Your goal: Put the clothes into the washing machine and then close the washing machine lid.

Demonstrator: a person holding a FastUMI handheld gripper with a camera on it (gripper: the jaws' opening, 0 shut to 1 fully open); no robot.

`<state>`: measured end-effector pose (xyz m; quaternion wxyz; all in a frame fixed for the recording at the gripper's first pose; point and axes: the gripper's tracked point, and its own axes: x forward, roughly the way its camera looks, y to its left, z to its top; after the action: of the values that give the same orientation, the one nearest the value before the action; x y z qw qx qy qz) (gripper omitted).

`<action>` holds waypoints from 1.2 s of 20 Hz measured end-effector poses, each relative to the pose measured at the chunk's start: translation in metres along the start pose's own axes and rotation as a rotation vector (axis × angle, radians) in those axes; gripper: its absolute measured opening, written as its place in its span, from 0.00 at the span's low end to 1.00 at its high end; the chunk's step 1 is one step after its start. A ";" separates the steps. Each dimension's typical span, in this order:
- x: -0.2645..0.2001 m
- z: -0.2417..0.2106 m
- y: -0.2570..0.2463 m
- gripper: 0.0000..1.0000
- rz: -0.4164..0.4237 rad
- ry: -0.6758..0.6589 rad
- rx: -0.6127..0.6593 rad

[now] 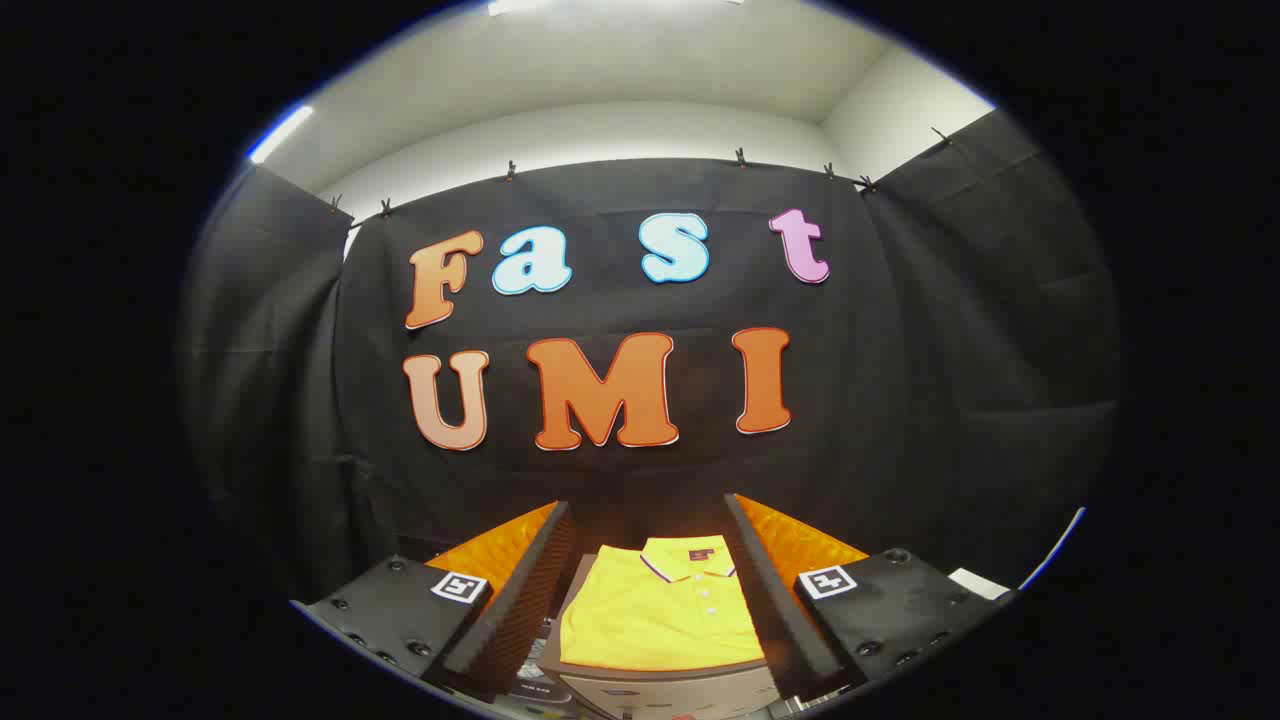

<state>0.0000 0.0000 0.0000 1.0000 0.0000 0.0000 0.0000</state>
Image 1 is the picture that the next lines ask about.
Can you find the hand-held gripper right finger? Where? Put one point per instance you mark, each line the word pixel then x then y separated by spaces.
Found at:
pixel 780 610

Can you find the yellow polo shirt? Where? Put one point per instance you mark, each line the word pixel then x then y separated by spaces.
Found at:
pixel 650 610

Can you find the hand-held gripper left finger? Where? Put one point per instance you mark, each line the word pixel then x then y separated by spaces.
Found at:
pixel 520 610

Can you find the row of black clips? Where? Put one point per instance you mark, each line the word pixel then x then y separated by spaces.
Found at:
pixel 510 170

